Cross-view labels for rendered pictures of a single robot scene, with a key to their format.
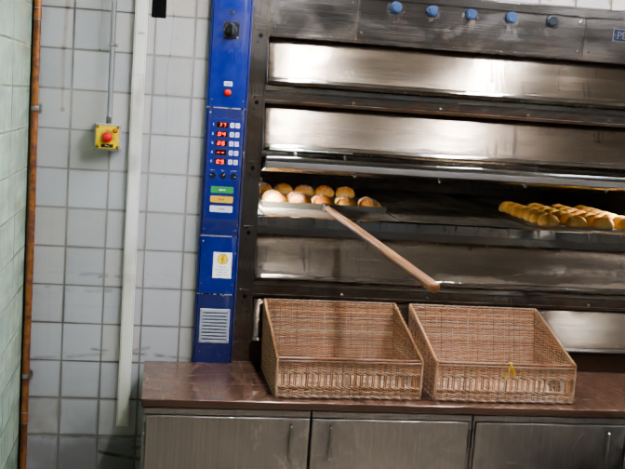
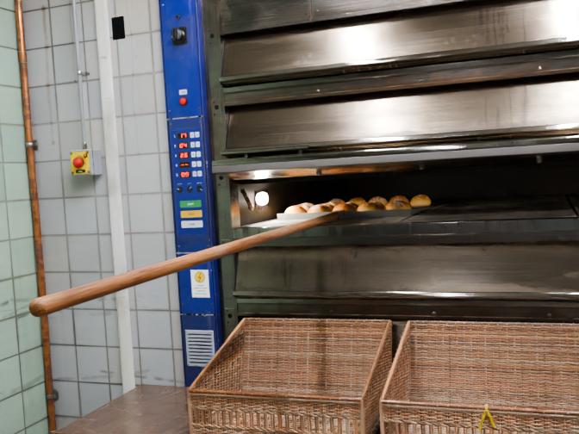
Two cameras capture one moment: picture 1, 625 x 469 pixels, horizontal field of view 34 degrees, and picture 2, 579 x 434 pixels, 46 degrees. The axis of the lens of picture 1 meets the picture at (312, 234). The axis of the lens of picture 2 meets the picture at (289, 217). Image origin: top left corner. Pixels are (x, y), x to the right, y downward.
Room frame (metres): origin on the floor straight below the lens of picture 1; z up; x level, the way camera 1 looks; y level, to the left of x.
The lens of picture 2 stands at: (1.94, -1.21, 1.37)
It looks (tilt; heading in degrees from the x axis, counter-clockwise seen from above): 4 degrees down; 29
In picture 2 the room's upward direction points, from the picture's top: 3 degrees counter-clockwise
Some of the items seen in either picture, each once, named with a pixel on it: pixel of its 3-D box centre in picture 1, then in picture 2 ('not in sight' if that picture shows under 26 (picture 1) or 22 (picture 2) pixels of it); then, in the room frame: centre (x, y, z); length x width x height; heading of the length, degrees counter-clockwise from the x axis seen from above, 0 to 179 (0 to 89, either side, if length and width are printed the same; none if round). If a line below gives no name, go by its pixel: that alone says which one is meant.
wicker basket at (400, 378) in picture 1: (339, 346); (295, 375); (3.85, -0.13, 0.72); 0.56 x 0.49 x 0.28; 100
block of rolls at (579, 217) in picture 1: (566, 215); not in sight; (4.73, -1.17, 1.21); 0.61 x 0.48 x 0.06; 9
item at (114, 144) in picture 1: (108, 136); (85, 163); (3.93, 0.81, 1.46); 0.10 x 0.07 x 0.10; 99
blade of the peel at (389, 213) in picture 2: (318, 202); (352, 211); (4.62, -0.02, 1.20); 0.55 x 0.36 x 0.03; 99
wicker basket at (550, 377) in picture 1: (487, 352); (488, 384); (3.94, -0.72, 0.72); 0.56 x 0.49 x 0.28; 99
